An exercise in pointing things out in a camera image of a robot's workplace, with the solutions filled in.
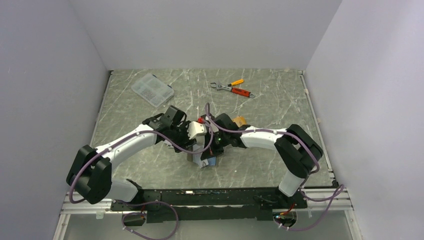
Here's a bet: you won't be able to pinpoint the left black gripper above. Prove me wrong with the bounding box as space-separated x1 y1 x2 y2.
169 120 197 153

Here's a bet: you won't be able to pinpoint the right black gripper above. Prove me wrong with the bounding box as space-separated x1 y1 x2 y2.
201 131 230 161

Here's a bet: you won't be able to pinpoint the grey card holder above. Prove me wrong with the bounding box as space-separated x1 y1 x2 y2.
187 153 219 169

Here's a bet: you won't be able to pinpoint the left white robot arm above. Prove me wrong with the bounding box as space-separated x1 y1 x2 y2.
66 105 196 210

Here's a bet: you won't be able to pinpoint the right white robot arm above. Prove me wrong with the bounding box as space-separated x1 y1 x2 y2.
205 113 324 208

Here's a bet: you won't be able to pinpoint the red adjustable wrench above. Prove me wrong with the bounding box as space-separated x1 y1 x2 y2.
216 85 256 98

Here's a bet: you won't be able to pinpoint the clear plastic organizer box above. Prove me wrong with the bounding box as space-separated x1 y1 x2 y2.
131 73 175 108

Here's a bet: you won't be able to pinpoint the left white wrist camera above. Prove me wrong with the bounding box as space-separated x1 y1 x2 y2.
187 121 207 140

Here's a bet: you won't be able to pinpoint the orange handled pliers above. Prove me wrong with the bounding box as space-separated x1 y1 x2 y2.
210 79 244 91

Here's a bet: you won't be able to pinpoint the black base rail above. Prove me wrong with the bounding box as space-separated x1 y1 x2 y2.
110 187 308 223

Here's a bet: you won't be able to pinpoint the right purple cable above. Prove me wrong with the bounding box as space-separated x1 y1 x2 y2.
204 102 345 232

